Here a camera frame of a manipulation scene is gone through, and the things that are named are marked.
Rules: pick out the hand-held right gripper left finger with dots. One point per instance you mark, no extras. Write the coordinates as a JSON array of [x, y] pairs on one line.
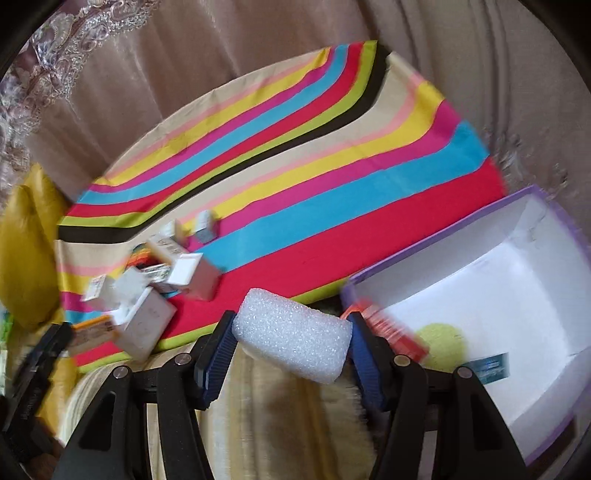
[[217, 364]]

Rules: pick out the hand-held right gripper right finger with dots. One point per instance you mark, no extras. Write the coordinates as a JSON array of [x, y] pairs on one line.
[[367, 364]]

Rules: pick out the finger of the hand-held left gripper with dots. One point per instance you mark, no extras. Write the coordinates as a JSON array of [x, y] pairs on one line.
[[48, 350]]

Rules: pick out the white foam block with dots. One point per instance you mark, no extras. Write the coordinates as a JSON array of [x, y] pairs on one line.
[[291, 332]]

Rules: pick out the white box with flap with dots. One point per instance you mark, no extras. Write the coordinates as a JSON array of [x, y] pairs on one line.
[[194, 277]]

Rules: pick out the white square box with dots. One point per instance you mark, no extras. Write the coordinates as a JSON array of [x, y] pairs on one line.
[[127, 282]]

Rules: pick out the purple cardboard box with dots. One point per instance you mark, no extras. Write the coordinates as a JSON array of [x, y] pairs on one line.
[[498, 286]]

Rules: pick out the orange red packet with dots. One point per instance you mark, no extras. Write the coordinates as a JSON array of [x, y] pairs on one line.
[[392, 330]]

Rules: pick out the orange box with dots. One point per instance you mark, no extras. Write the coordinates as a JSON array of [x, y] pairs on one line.
[[92, 334]]

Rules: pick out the small white labelled box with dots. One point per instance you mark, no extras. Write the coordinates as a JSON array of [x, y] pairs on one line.
[[99, 290]]

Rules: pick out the yellow green packet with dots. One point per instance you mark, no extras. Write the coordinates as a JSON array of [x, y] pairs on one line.
[[443, 344]]

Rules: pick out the yellow striped cushion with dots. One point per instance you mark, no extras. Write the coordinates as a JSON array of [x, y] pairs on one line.
[[277, 438]]

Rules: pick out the yellow pillow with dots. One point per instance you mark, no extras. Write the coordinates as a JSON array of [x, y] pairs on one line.
[[27, 249]]

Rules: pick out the blue flat packet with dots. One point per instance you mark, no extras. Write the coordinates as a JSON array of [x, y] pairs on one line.
[[489, 367]]

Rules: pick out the cream box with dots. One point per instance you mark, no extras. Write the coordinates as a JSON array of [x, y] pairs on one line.
[[164, 247]]

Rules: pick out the rainbow striped box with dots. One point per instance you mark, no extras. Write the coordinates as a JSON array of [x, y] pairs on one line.
[[138, 254]]

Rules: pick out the small white cube box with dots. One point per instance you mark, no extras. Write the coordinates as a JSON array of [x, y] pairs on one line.
[[205, 228]]

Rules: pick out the rainbow striped cloth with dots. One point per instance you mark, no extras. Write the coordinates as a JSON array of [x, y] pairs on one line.
[[323, 184]]

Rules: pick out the beige satin fabric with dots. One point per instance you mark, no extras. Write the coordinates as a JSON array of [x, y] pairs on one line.
[[207, 69]]

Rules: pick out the lace trimmed cloth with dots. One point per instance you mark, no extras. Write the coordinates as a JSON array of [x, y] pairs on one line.
[[69, 50]]

